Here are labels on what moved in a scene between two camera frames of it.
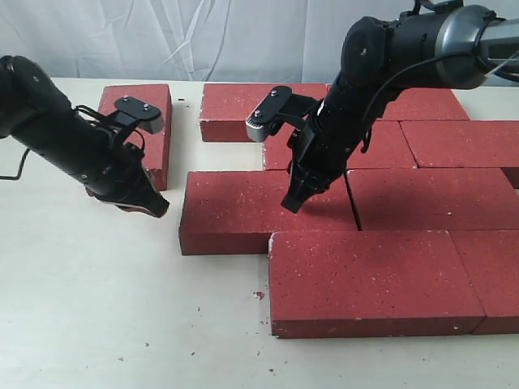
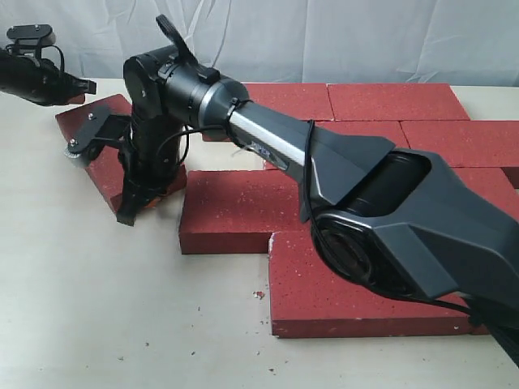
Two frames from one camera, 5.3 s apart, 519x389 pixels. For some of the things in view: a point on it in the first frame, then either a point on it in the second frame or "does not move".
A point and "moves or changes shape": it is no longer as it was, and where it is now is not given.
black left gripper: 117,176 → 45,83
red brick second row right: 463,143 does not move
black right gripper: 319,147 → 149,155
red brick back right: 424,104 does not move
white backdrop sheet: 182,40 does not move
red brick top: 235,212 does not move
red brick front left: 370,284 does not move
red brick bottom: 157,155 moves or changes shape
